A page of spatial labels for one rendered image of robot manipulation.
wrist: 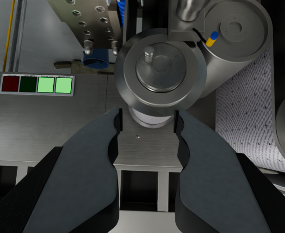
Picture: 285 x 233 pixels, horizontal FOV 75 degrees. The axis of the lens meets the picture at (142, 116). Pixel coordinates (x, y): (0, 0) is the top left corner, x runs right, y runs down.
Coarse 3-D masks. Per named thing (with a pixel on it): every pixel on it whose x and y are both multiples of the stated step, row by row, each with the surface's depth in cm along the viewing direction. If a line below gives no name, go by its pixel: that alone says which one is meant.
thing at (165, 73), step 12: (156, 48) 28; (168, 48) 28; (144, 60) 28; (156, 60) 28; (168, 60) 28; (180, 60) 28; (144, 72) 28; (156, 72) 28; (168, 72) 28; (180, 72) 28; (144, 84) 28; (156, 84) 27; (168, 84) 27
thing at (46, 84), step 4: (40, 80) 63; (44, 80) 63; (48, 80) 63; (52, 80) 63; (40, 84) 63; (44, 84) 63; (48, 84) 63; (52, 84) 63; (40, 88) 63; (44, 88) 63; (48, 88) 63; (52, 88) 63
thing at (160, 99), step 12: (156, 36) 30; (132, 48) 29; (144, 48) 29; (180, 48) 29; (132, 60) 29; (192, 60) 29; (132, 72) 29; (192, 72) 29; (132, 84) 29; (180, 84) 28; (192, 84) 28; (144, 96) 28; (156, 96) 28; (168, 96) 28; (180, 96) 28
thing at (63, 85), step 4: (56, 80) 63; (60, 80) 63; (64, 80) 63; (68, 80) 63; (56, 84) 63; (60, 84) 63; (64, 84) 63; (68, 84) 63; (56, 88) 63; (60, 88) 63; (64, 88) 63; (68, 88) 63; (64, 92) 62; (68, 92) 62
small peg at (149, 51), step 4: (148, 48) 25; (152, 48) 25; (144, 52) 25; (148, 52) 25; (152, 52) 25; (144, 56) 27; (148, 56) 26; (152, 56) 26; (148, 60) 27; (152, 60) 27
